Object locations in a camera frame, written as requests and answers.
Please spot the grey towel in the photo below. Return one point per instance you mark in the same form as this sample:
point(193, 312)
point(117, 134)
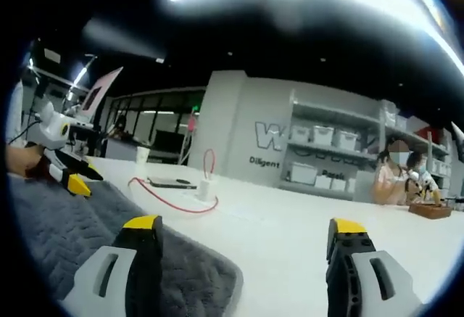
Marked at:
point(72, 230)

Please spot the white paper cup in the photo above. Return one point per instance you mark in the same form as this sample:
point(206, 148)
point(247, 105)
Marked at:
point(142, 159)

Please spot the pink hanging object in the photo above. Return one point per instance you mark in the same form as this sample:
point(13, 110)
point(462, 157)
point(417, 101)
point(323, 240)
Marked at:
point(191, 123)

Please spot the grey metal shelf rack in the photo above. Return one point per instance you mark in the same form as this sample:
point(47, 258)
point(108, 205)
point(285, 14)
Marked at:
point(301, 106)

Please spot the wooden tray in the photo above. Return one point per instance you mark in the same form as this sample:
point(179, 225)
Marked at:
point(429, 211)

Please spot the dark smartphone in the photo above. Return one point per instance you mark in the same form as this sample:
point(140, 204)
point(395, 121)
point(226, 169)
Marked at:
point(170, 183)

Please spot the white charger plug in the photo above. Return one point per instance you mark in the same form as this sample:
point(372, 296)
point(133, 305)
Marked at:
point(206, 188)

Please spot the black computer monitor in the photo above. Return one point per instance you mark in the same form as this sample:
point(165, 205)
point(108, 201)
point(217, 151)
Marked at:
point(168, 143)

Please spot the group of white storage bins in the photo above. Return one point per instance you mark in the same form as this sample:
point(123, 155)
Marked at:
point(322, 133)

